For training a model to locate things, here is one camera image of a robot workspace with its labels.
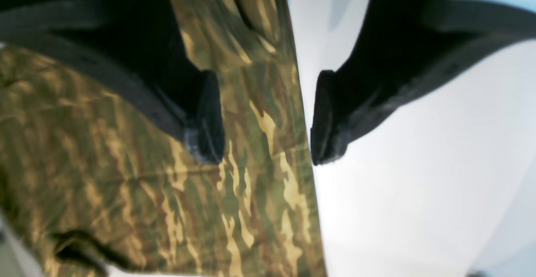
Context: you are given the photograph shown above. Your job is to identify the camouflage T-shirt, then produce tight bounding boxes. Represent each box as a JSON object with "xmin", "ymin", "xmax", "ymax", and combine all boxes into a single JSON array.
[{"xmin": 1, "ymin": 0, "xmax": 328, "ymax": 277}]

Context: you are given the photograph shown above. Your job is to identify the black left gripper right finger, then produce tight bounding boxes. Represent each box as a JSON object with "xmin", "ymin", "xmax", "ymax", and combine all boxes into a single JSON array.
[{"xmin": 311, "ymin": 0, "xmax": 536, "ymax": 166}]

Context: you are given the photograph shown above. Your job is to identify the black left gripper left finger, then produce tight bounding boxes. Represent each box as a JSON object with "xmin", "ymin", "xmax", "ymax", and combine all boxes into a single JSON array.
[{"xmin": 0, "ymin": 0, "xmax": 224, "ymax": 164}]

